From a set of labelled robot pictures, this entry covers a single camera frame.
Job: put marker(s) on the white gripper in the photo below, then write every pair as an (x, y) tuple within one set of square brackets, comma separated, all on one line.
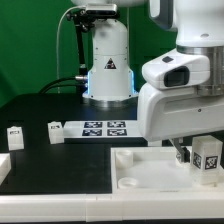
[(178, 113)]

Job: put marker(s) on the white square tabletop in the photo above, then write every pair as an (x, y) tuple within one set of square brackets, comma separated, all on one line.
[(155, 169)]

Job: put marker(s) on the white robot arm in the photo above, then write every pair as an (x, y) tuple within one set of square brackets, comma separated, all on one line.
[(200, 31)]

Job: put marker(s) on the white base tag plate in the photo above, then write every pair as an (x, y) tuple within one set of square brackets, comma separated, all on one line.
[(101, 129)]

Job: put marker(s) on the white front obstacle wall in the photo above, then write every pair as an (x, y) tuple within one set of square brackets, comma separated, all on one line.
[(112, 207)]

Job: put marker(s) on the white obstacle wall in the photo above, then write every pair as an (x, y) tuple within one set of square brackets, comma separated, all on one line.
[(112, 207), (5, 166)]

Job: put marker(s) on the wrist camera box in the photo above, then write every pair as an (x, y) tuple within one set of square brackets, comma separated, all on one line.
[(176, 70)]

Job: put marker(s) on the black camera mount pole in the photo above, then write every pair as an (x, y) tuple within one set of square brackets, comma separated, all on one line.
[(83, 20)]

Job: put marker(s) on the white left obstacle wall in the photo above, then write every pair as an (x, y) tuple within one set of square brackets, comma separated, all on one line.
[(5, 166)]

